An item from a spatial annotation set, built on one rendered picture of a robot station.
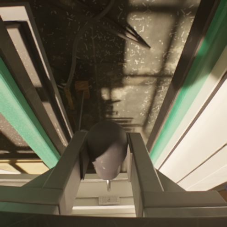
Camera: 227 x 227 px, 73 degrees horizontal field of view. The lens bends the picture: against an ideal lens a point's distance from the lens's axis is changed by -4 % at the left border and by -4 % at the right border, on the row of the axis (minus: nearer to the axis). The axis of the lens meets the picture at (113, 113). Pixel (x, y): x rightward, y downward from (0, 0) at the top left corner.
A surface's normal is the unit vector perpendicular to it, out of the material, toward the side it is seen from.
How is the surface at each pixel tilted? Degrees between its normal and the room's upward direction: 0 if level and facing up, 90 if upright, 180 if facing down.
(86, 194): 90
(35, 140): 0
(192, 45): 90
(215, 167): 90
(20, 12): 0
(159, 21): 0
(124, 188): 90
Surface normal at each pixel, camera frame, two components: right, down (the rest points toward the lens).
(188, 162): -1.00, 0.01
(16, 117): 0.03, 0.79
